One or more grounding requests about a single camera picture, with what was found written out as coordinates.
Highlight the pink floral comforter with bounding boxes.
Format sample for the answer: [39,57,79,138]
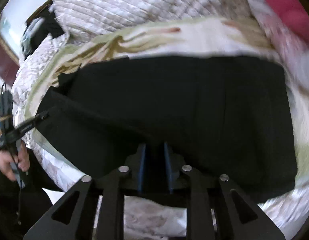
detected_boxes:
[247,0,309,92]

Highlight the dark red wooden furniture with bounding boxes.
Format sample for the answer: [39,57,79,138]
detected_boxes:
[0,35,20,87]

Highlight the black pants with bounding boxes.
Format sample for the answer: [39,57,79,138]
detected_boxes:
[38,56,298,203]

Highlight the magenta pillow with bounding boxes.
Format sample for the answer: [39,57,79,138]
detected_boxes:
[265,0,309,44]

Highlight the person's left hand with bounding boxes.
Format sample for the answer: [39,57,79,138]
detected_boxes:
[0,141,30,181]

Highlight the dark clothes pile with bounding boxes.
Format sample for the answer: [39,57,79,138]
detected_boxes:
[21,5,65,59]

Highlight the white quilted floral bedspread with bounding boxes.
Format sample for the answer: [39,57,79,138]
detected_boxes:
[12,0,309,239]

